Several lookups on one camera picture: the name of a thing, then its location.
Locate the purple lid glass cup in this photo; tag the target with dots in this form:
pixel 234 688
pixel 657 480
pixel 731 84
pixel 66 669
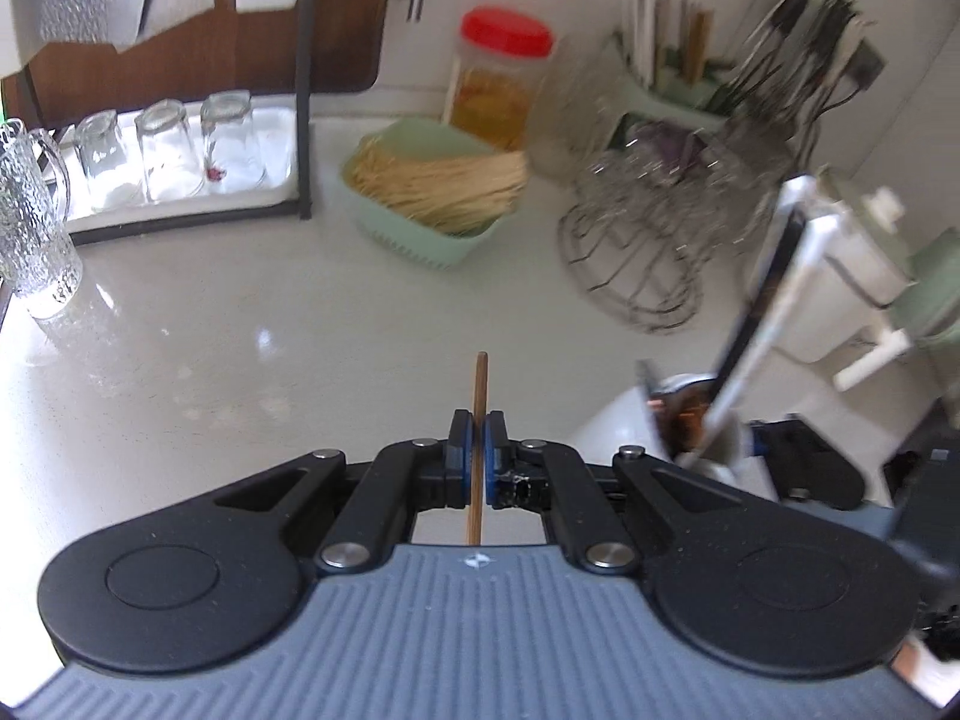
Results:
pixel 663 152

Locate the white ceramic mug jar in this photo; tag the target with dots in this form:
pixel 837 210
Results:
pixel 626 420

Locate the white electric cooking pot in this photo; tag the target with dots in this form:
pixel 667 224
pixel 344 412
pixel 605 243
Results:
pixel 851 274

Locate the copper small spoon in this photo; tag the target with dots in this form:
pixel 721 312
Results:
pixel 679 422

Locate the upturned glass tumbler left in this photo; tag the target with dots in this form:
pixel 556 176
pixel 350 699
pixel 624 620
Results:
pixel 101 157

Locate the black dish rack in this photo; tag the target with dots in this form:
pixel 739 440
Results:
pixel 298 99

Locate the wooden chopstick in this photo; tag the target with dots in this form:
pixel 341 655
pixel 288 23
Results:
pixel 477 460

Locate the green utensil holder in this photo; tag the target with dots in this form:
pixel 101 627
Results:
pixel 671 101

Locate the white chopstick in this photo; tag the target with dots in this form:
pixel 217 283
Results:
pixel 807 222

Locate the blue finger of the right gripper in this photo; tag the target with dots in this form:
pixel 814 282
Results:
pixel 759 439

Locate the textured glass jug behind rack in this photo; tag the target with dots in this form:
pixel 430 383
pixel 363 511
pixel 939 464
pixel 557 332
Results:
pixel 574 116

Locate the black chopstick plain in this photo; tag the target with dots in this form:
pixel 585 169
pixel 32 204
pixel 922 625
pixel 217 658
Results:
pixel 774 267

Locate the large steel spoon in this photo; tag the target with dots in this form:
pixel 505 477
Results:
pixel 652 389

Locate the upturned glass tumbler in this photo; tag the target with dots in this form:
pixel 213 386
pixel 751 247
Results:
pixel 231 148
pixel 101 157
pixel 169 150

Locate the upturned glass tumbler middle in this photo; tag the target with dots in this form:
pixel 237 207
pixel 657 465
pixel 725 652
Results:
pixel 169 150

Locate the white rack drip tray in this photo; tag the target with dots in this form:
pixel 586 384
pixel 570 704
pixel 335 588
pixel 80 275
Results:
pixel 277 193

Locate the upturned glass tumbler right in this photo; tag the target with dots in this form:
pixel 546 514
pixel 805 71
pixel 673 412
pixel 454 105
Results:
pixel 231 148

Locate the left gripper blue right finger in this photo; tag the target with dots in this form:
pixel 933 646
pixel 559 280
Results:
pixel 580 505

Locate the bundle of dry noodles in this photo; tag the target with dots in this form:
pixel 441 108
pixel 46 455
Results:
pixel 456 196

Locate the wooden cutting board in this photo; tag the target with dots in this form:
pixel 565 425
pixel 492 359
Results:
pixel 220 49

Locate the wire cup rack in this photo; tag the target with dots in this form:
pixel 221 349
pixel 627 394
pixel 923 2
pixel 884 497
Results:
pixel 638 249

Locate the textured glass pitcher left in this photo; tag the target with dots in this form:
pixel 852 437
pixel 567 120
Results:
pixel 39 259

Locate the wall power outlet strip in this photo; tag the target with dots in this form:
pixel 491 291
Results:
pixel 864 66

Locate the green electric kettle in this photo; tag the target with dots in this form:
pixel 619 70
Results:
pixel 925 315

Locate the green plastic basket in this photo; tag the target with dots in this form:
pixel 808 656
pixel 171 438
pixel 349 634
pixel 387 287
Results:
pixel 428 140

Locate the red lid plastic jar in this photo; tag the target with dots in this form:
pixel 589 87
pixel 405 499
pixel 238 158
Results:
pixel 499 64

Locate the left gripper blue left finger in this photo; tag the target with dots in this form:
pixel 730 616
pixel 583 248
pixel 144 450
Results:
pixel 378 502

